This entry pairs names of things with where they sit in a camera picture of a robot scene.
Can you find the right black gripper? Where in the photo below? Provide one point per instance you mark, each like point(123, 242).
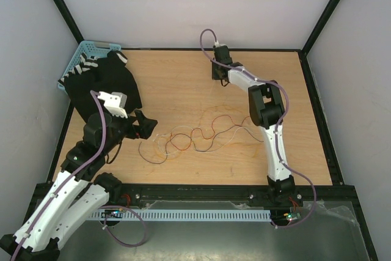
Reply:
point(214, 76)

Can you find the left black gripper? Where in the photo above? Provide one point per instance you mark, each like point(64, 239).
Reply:
point(143, 129)

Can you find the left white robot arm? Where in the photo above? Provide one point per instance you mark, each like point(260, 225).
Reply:
point(78, 190)

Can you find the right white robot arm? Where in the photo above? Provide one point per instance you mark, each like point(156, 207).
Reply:
point(266, 111)

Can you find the striped black white cloth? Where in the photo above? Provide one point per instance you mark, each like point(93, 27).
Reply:
point(90, 63)

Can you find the blue plastic basket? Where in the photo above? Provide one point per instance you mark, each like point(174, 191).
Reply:
point(91, 48)

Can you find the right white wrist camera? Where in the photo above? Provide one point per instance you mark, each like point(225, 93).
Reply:
point(217, 44)

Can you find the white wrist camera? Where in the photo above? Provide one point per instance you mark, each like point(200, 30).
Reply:
point(114, 103)
point(217, 44)

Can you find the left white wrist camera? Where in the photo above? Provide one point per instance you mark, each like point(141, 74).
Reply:
point(114, 103)

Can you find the light blue cable duct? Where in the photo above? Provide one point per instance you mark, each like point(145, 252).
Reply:
point(176, 215)

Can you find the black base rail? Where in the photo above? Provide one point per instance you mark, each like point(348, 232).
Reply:
point(138, 195)

